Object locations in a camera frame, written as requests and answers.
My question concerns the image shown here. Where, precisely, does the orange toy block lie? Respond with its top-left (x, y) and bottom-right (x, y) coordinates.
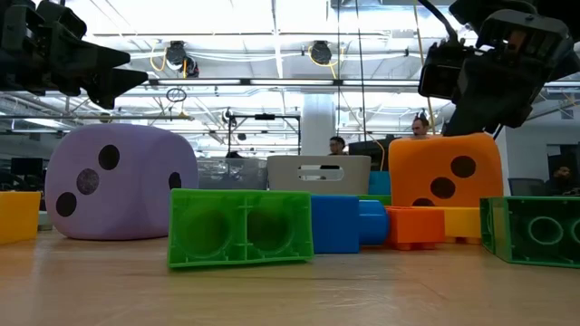
top-left (383, 206), bottom-right (447, 252)

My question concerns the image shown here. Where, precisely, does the dark green toy block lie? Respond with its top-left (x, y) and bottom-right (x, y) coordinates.
top-left (479, 196), bottom-right (580, 270)

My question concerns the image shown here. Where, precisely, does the yellow hanging cable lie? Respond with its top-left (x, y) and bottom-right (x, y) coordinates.
top-left (411, 0), bottom-right (438, 135)

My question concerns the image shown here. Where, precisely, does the green two-stud toy block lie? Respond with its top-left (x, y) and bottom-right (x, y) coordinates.
top-left (167, 187), bottom-right (315, 270)

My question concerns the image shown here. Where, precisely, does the long ceiling light bar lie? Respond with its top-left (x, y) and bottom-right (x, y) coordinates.
top-left (144, 77), bottom-right (422, 88)

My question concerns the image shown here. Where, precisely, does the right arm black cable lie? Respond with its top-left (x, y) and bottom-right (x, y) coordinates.
top-left (416, 0), bottom-right (459, 43)

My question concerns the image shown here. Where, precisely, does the black stand frame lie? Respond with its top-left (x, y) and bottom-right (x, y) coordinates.
top-left (226, 112), bottom-right (303, 158)

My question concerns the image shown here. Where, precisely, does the dark grey translucent bin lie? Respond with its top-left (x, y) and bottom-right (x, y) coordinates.
top-left (197, 157), bottom-right (269, 191)

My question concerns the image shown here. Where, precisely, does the white pillar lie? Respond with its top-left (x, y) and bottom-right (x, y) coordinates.
top-left (300, 93), bottom-right (338, 157)

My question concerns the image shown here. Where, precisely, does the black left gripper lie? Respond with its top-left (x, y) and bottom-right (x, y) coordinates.
top-left (0, 0), bottom-right (150, 110)

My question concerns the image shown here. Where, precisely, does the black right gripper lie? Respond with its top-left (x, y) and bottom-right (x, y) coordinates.
top-left (443, 11), bottom-right (580, 136)

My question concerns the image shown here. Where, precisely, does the person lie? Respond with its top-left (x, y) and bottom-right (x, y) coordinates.
top-left (410, 115), bottom-right (431, 139)
top-left (546, 162), bottom-right (580, 197)
top-left (326, 135), bottom-right (349, 158)

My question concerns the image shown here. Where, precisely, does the purple foam die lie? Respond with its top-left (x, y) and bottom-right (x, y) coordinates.
top-left (43, 122), bottom-right (199, 241)

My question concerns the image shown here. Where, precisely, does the ceiling cable reel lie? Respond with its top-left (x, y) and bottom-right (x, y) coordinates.
top-left (309, 39), bottom-right (334, 66)
top-left (163, 40), bottom-right (201, 80)

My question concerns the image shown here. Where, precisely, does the yellow toy block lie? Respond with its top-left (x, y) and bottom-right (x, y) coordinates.
top-left (0, 190), bottom-right (43, 246)

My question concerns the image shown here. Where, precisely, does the yellow-orange toy block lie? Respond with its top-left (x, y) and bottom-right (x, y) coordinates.
top-left (441, 206), bottom-right (483, 245)

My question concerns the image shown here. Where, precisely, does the blue toy block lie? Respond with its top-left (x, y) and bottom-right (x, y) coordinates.
top-left (310, 194), bottom-right (391, 255)

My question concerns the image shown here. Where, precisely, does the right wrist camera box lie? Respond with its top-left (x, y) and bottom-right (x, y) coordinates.
top-left (417, 38), bottom-right (477, 101)

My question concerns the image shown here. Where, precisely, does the light cyan toy block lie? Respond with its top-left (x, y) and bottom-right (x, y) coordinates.
top-left (37, 209), bottom-right (54, 232)

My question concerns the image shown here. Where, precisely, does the dark monitor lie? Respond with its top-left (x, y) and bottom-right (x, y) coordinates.
top-left (347, 138), bottom-right (400, 172)
top-left (9, 156), bottom-right (45, 177)

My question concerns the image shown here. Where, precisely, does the light grey plastic bin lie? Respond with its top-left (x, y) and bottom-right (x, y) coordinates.
top-left (266, 155), bottom-right (372, 197)

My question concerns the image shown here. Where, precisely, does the orange foam die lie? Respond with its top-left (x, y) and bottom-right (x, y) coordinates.
top-left (388, 132), bottom-right (505, 208)

